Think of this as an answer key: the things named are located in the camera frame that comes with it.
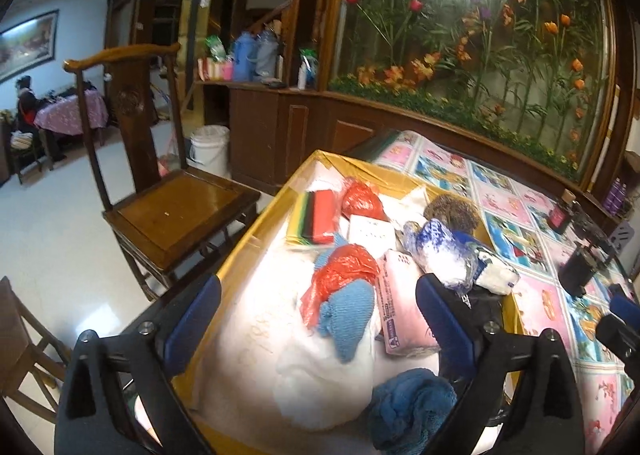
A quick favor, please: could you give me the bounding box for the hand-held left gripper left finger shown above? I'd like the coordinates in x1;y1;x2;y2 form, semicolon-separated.
54;272;223;455

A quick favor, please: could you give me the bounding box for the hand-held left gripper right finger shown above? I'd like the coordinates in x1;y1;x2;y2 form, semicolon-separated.
415;272;586;455

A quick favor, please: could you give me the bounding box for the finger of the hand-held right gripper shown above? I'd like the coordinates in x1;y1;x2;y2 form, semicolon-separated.
607;282;640;331
595;315;640;362

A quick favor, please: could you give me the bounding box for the pink tissue pack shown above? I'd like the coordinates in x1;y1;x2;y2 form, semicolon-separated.
375;249;441;356

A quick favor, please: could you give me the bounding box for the blue white plastic packet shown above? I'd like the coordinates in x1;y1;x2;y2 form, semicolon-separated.
402;219;478;288

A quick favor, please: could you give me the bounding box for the yellow taped cardboard box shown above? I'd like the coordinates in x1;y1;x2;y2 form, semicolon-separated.
170;149;526;455

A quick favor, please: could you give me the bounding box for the blue towel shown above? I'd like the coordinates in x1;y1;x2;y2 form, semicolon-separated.
367;368;458;453

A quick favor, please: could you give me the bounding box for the light blue knit cloth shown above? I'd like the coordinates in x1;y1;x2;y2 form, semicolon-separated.
314;232;377;363

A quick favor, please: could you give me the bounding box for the speckled knit bundle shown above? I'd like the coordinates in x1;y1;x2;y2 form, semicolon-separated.
424;194;482;236

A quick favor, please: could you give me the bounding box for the white cloth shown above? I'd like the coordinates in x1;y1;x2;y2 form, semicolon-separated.
275;325;383;431

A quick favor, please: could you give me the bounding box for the striped sponge pack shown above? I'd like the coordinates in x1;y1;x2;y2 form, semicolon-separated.
286;189;337;248

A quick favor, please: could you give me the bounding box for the black round holder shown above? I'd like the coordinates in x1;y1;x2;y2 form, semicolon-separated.
557;234;617;298

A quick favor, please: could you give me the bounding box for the white packet with blue label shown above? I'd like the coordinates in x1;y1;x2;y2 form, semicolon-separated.
467;240;521;295

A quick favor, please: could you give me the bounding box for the black clamp tool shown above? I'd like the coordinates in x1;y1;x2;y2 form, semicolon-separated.
572;202;618;248

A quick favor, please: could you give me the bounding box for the dark bottle with cork cap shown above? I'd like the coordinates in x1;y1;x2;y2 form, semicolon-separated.
546;189;577;232

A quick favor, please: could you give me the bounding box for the wooden chair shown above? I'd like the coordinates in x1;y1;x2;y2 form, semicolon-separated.
0;276;73;428
62;42;262;301

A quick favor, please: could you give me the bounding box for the white bucket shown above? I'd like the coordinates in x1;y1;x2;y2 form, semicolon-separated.
189;124;232;178

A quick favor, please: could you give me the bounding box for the wooden cabinet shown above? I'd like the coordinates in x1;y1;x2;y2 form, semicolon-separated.
194;79;401;196

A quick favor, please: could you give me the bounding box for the table with pink cloth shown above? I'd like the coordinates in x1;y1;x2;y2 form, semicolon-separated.
35;88;108;136

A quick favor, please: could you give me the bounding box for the chair with striped cushion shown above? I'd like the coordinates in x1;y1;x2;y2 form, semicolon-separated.
7;130;46;186

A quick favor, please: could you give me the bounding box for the framed flower display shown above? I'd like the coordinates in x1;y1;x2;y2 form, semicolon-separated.
327;0;621;186

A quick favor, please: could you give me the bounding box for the blue thermos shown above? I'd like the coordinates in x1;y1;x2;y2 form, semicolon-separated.
232;31;258;82

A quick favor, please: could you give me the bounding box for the white bottle green cap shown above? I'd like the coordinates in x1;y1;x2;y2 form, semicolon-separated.
297;49;319;89

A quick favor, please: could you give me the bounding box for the framed wall painting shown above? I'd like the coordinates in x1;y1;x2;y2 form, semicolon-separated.
0;10;60;83

